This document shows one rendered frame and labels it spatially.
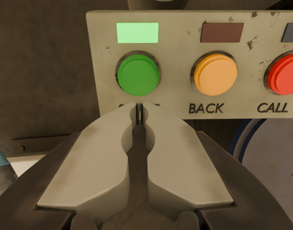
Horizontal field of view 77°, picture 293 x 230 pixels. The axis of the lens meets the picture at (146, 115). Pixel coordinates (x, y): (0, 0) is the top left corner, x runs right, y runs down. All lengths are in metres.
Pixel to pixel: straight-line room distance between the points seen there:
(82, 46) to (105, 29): 0.65
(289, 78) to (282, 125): 0.25
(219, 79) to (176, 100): 0.05
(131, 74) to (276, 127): 0.35
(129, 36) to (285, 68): 0.15
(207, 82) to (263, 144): 0.29
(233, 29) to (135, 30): 0.09
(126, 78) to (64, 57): 0.69
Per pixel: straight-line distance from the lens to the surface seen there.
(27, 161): 0.79
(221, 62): 0.19
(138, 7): 0.35
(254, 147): 0.45
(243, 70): 0.21
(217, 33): 0.19
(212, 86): 0.19
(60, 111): 0.87
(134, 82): 0.18
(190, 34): 0.18
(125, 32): 0.18
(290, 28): 0.22
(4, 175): 0.60
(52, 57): 0.87
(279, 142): 0.47
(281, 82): 0.22
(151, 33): 0.18
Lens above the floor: 0.79
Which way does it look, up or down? 79 degrees down
